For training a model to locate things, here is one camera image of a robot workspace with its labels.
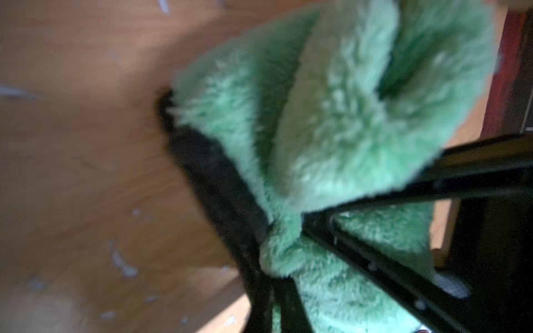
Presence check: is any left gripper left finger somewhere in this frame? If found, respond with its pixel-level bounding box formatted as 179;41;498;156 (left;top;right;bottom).
233;236;312;332

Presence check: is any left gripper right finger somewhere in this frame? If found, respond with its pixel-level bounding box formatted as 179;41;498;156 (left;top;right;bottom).
303;134;532;332

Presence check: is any green and black rag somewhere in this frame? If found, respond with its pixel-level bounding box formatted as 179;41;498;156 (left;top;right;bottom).
167;1;496;332

